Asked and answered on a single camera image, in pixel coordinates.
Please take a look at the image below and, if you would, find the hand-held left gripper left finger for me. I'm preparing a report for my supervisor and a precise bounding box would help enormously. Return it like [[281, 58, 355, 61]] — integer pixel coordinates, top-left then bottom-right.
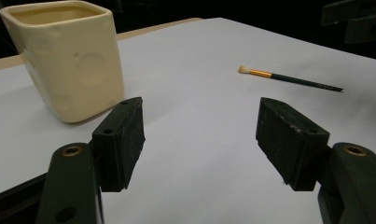
[[91, 96, 146, 193]]

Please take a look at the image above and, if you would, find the cream square ceramic cup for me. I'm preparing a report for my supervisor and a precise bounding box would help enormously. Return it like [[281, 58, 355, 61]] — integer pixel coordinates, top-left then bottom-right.
[[0, 0, 125, 124]]

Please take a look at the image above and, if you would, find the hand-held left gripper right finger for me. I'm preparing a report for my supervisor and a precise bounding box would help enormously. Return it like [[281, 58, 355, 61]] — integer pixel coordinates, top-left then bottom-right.
[[255, 97, 331, 191]]

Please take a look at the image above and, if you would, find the white table sheet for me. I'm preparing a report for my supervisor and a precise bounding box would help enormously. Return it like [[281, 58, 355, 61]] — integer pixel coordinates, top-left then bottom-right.
[[0, 17, 376, 224]]

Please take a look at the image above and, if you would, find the makeup brush with dark handle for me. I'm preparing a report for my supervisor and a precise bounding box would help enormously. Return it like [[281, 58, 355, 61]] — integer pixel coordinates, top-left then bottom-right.
[[238, 64, 344, 93]]

